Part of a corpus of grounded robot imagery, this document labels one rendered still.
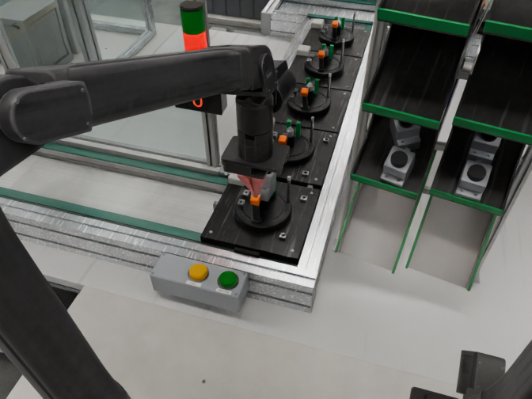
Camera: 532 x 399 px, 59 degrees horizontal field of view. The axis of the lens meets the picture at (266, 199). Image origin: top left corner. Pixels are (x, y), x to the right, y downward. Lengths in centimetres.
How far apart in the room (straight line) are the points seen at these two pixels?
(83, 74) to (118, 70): 4
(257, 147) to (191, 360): 53
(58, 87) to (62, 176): 109
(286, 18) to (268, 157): 147
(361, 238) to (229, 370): 40
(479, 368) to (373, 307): 49
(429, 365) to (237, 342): 41
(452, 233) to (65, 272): 92
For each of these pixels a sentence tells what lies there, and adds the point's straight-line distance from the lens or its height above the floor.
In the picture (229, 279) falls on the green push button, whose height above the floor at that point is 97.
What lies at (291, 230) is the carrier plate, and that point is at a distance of 113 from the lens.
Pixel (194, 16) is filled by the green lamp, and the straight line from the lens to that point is 105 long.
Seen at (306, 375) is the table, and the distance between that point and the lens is 105.
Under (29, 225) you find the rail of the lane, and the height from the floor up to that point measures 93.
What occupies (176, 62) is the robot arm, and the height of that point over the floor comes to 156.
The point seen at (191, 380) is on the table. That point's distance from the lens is 106.
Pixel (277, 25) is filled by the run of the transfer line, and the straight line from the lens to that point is 221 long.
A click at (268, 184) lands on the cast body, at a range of 109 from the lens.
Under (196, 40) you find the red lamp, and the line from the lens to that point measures 107.
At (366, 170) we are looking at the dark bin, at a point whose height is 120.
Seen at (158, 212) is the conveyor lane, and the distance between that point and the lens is 127.
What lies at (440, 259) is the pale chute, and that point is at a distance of 107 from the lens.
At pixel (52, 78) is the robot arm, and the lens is 42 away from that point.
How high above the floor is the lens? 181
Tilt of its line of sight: 44 degrees down
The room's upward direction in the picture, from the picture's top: straight up
